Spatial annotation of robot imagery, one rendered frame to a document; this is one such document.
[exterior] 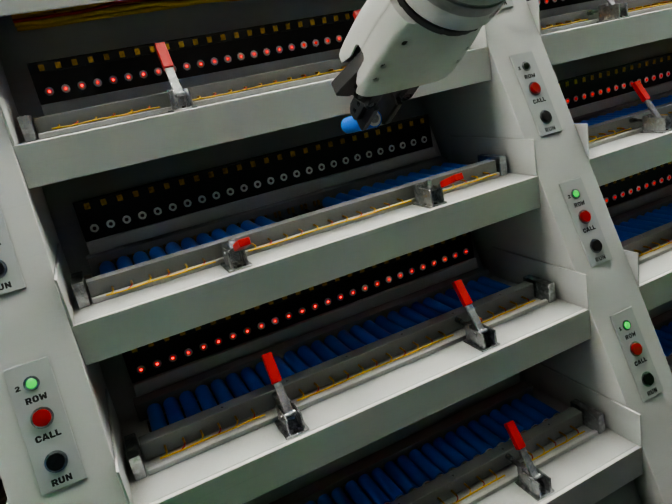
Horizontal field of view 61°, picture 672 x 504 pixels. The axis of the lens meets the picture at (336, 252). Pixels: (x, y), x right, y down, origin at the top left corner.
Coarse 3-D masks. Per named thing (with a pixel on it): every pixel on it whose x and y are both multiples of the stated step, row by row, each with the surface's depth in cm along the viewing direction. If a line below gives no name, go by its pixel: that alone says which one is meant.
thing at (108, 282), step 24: (480, 168) 80; (384, 192) 75; (408, 192) 76; (312, 216) 71; (336, 216) 72; (360, 216) 71; (216, 240) 68; (264, 240) 69; (144, 264) 64; (168, 264) 64; (192, 264) 66; (96, 288) 62; (120, 288) 63
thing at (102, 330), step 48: (480, 144) 86; (528, 144) 77; (288, 192) 83; (480, 192) 75; (528, 192) 77; (96, 240) 73; (336, 240) 66; (384, 240) 69; (432, 240) 72; (144, 288) 63; (192, 288) 60; (240, 288) 63; (288, 288) 65; (96, 336) 57; (144, 336) 59
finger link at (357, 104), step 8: (360, 96) 51; (352, 104) 56; (360, 104) 54; (352, 112) 56; (360, 112) 55; (368, 112) 55; (376, 112) 54; (360, 120) 57; (368, 120) 55; (360, 128) 57
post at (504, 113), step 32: (512, 0) 81; (512, 32) 80; (544, 64) 81; (448, 96) 90; (480, 96) 83; (512, 96) 78; (448, 128) 92; (480, 128) 85; (512, 128) 79; (448, 160) 95; (544, 160) 78; (576, 160) 80; (544, 192) 77; (512, 224) 85; (544, 224) 79; (608, 224) 80; (480, 256) 95; (544, 256) 81; (576, 256) 77; (608, 288) 78; (608, 320) 77; (640, 320) 78; (576, 352) 81; (608, 352) 76; (608, 384) 77; (640, 480) 77
